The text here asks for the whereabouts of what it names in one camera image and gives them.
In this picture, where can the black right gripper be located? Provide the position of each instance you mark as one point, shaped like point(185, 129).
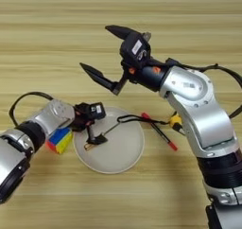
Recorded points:
point(148, 75)

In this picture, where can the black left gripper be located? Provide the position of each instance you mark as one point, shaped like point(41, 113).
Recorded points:
point(80, 116)

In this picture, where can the round white plate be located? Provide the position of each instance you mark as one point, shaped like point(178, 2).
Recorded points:
point(119, 150)

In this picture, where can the multicoloured puzzle cube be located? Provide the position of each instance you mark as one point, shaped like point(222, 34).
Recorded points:
point(60, 139)

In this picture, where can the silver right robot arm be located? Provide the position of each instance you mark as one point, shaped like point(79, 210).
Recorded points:
point(208, 119)

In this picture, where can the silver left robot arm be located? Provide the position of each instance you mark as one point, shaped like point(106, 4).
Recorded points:
point(50, 116)

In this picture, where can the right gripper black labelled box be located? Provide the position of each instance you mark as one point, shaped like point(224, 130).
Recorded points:
point(135, 49)

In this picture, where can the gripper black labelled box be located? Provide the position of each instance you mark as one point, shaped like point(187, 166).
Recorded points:
point(135, 49)
point(97, 110)

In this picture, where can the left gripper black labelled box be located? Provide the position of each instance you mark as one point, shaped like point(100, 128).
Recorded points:
point(97, 110)

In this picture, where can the red and black pen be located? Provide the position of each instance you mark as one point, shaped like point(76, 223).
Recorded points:
point(157, 130)

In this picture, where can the yellow tape measure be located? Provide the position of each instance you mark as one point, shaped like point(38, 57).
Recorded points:
point(176, 120)

